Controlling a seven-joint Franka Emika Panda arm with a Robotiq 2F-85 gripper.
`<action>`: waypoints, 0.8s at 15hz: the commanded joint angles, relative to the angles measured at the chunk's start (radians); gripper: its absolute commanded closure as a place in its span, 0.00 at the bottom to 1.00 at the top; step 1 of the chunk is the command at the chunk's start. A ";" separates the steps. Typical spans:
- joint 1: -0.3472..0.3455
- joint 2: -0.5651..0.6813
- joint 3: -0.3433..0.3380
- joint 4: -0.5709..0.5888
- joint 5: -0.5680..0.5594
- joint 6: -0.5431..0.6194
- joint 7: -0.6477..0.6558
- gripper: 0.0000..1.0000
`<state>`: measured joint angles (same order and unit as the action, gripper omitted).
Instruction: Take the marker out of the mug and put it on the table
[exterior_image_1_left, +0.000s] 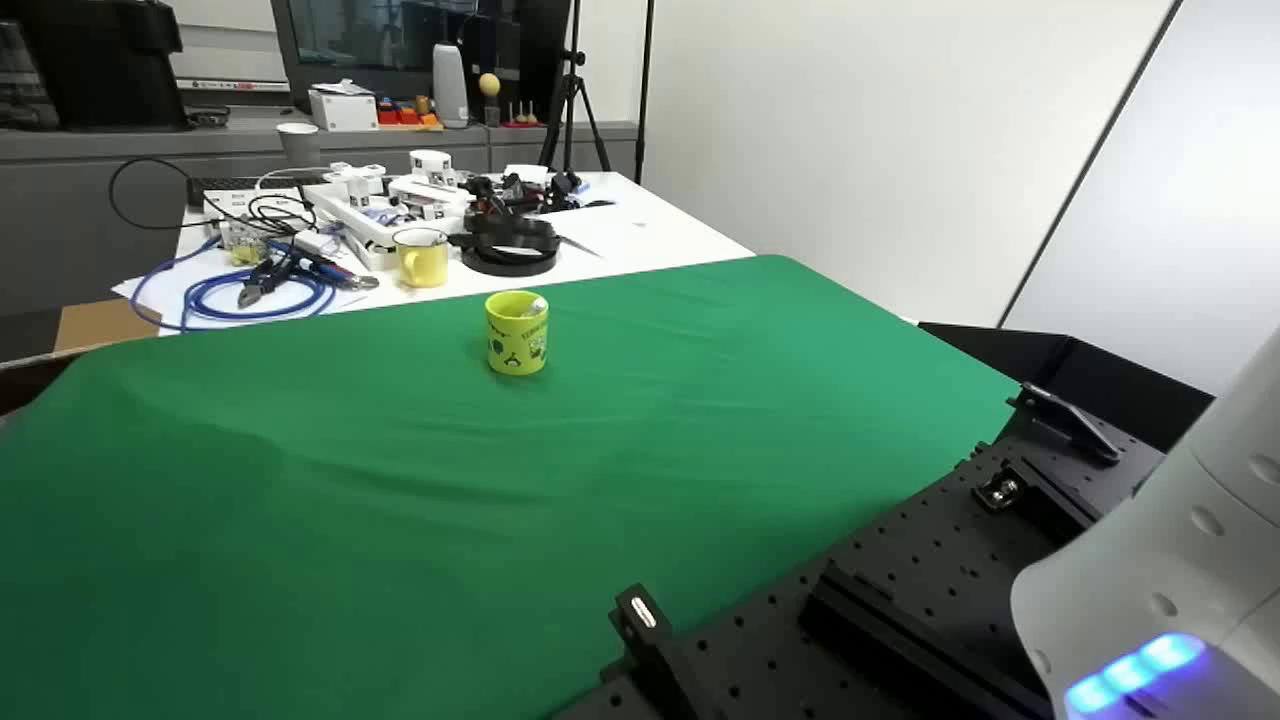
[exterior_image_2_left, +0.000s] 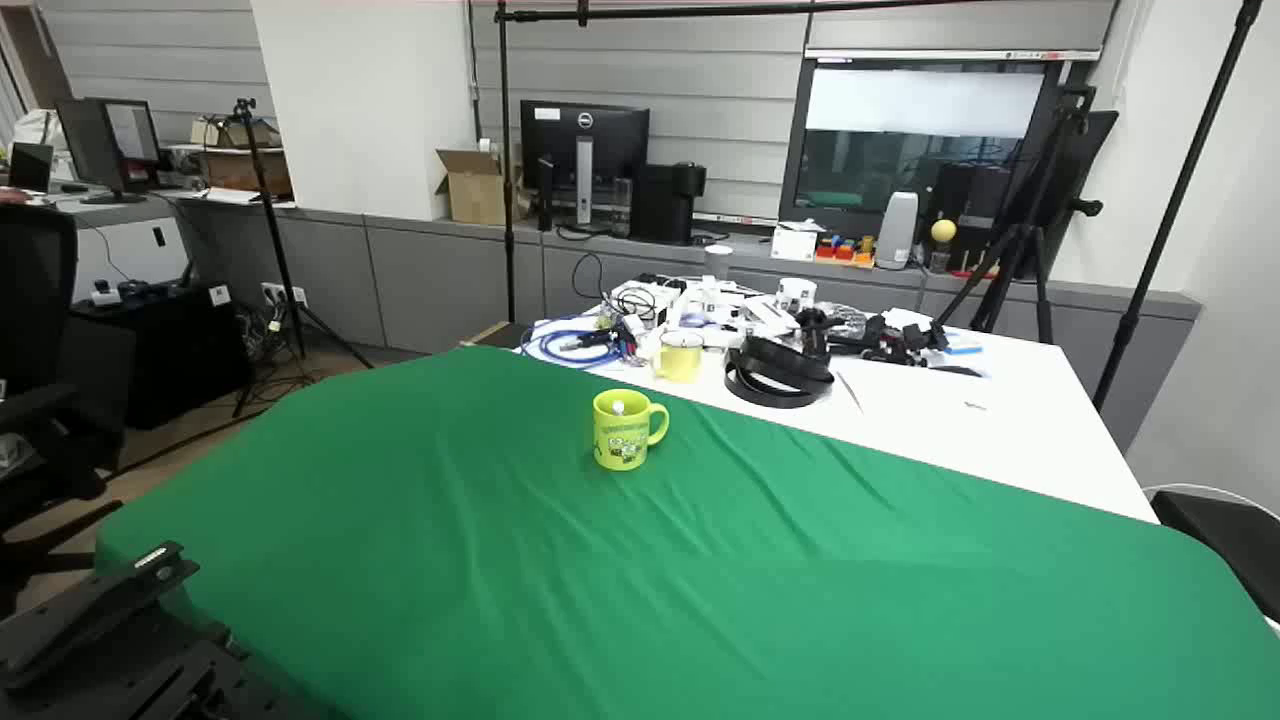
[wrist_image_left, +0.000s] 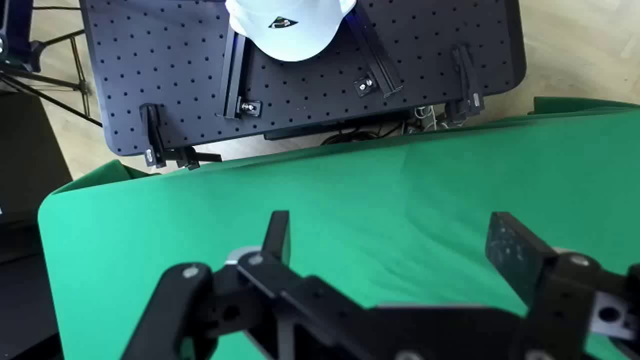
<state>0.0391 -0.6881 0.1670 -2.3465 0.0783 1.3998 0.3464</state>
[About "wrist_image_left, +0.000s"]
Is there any black camera tripod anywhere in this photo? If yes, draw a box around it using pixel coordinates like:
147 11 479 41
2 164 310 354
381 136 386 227
0 0 101 125

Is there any black perforated breadboard base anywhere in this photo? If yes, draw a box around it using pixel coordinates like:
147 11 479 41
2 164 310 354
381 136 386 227
81 0 526 156

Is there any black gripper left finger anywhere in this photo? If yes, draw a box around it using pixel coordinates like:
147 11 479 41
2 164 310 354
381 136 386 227
263 209 290 263

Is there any green table cloth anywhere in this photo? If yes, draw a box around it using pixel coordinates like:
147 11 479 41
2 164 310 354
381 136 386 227
39 98 640 360

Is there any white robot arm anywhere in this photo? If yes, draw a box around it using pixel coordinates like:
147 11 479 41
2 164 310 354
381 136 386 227
226 0 521 309

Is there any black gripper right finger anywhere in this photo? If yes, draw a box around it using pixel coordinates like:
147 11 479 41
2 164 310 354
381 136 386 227
485 211 558 309

